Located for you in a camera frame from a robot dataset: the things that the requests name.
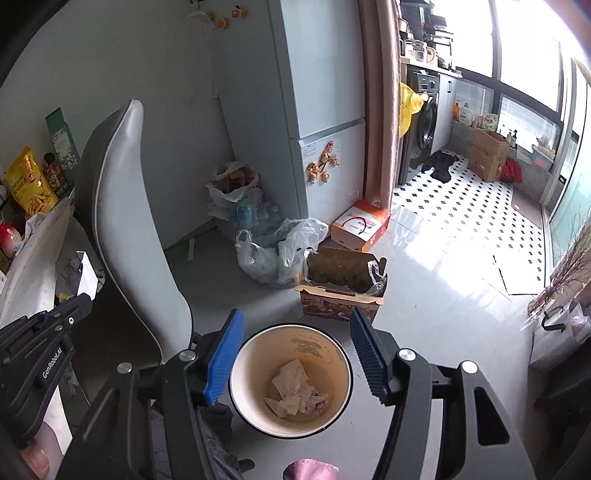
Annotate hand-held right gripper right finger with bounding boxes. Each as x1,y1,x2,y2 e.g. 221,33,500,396
348,306,539,480

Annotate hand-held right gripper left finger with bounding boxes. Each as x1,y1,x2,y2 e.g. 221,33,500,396
69,308,246,480

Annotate cream round bin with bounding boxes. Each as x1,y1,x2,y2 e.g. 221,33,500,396
228,323,354,439

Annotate white tissue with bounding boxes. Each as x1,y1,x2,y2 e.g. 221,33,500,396
271,360,310,398
264,394,301,418
300,388,333,414

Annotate person's left hand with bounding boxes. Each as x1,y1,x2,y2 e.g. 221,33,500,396
18,434,54,480

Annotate person's dark trouser leg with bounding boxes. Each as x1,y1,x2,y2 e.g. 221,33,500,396
196,404,256,480

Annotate open printed cardboard box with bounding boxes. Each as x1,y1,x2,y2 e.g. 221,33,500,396
295,246,389,326

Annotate crumpled white plastic sheet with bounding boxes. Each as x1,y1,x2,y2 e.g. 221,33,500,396
23,200,75,245

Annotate red white peach-shaped vase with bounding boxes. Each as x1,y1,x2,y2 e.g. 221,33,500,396
0,222,24,252

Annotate gray upholstered chair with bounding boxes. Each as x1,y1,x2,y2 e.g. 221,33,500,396
60,98,206,407

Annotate white plastic bag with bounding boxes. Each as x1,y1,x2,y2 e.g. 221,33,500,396
235,228,282,283

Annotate pink slipper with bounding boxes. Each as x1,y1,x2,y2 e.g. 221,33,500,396
281,458,340,480

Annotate yellow snack bag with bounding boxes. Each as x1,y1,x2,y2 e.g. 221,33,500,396
4,147,60,217

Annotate white orange carton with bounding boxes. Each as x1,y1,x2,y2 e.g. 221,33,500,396
329,200,392,252

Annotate red snack canister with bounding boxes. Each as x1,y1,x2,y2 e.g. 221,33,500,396
44,154,69,195

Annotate clear plastic bag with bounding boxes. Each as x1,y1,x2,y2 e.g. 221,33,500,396
274,218,329,287

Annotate pack of water bottles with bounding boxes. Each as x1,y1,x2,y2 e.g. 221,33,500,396
208,194,289,241

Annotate tall green box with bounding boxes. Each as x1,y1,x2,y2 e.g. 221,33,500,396
45,107,79,183

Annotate white paper bag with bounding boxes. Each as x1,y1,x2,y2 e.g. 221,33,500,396
529,300,591,374

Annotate plastic bag with boxes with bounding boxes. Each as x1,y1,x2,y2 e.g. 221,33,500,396
205,161,262,204

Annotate cluster of figure magnets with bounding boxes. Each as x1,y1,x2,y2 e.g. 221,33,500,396
305,141,342,185

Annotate black cloth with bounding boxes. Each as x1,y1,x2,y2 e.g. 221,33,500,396
424,151,461,182

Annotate dried branches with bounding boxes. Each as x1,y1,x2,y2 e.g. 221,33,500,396
526,217,591,319

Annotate red bag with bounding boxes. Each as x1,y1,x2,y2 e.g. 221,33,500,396
499,157,523,185

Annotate large brown cardboard box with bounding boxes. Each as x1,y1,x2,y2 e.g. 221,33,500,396
466,129,511,183

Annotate black washing machine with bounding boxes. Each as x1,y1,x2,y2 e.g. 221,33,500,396
397,69,439,185

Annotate yellow cloth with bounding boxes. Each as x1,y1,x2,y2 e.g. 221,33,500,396
399,82,430,139

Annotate white cabinet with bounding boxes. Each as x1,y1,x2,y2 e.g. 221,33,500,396
436,71,462,153

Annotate light blue refrigerator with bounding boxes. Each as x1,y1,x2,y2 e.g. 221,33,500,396
212,0,368,252

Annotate kitchen appliance rack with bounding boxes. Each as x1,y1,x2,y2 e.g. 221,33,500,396
399,0,462,70

